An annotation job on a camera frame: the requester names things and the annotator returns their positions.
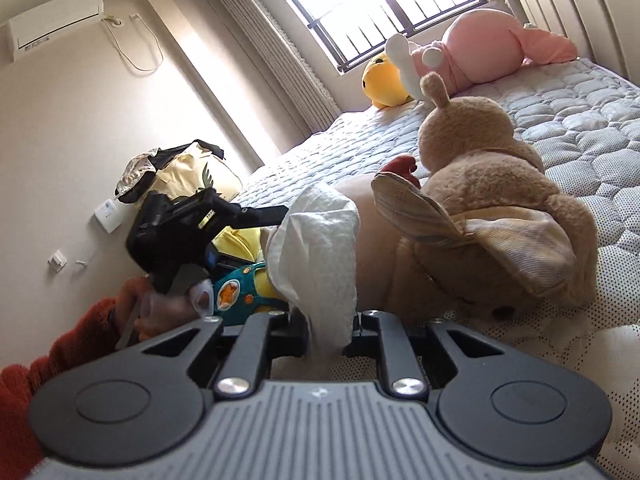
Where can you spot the patterned light cloth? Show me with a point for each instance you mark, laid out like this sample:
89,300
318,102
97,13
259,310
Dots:
132,177

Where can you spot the white paper towel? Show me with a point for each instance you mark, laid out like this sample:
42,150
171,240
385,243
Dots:
315,260

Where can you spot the cream tote bag wing print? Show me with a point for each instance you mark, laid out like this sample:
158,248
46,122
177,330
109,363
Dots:
185,175

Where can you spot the pink and white plush toy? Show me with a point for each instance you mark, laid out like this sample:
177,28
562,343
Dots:
480,45

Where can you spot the dark framed window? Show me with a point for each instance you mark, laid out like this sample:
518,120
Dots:
350,0

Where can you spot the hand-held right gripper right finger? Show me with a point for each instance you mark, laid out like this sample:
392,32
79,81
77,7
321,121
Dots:
395,345

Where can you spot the black cloth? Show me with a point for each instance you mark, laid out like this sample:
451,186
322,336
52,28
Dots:
190,149

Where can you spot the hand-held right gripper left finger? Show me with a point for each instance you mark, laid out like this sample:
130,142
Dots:
250,340

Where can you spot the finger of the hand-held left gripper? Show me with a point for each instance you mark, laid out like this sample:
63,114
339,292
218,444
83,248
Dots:
260,216
222,260

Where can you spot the white wall air conditioner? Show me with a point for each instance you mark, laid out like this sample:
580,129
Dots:
55,22

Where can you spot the brown plush dog with bow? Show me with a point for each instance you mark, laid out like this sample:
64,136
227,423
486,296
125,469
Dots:
500,220

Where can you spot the quilted grey mattress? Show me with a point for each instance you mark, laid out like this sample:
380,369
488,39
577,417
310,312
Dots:
575,150

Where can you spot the yellow plush chick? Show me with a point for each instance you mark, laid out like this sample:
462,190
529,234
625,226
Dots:
385,82

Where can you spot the beige pleated curtain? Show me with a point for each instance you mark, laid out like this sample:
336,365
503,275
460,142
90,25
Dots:
280,60

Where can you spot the person's left forearm orange sleeve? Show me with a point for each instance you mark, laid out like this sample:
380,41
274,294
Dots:
60,350

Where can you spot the bald plush doll teal overalls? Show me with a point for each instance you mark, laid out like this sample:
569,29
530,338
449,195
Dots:
370,240

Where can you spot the white wall outlet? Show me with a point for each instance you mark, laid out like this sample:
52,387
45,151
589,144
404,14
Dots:
57,261
107,216

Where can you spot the person's left hand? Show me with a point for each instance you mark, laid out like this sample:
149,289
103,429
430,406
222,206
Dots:
165,310

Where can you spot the beige padded headboard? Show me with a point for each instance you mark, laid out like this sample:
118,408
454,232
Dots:
575,0

